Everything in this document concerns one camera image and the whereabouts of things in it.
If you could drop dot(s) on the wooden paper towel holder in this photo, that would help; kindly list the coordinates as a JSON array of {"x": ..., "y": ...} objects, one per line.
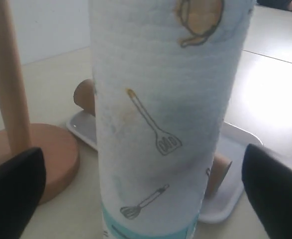
[{"x": 60, "y": 149}]

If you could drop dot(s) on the brown cardboard tube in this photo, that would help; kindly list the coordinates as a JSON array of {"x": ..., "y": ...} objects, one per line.
[{"x": 84, "y": 98}]

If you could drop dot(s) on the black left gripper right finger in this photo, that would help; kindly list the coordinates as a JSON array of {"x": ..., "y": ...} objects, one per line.
[{"x": 267, "y": 180}]

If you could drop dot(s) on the white rectangular plastic tray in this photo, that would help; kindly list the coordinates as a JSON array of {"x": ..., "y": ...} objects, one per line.
[{"x": 232, "y": 144}]

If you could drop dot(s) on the printed paper towel roll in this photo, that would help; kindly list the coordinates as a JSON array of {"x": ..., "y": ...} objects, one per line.
[{"x": 163, "y": 73}]

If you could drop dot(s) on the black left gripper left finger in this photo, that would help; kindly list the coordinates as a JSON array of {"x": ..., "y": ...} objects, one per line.
[{"x": 22, "y": 184}]

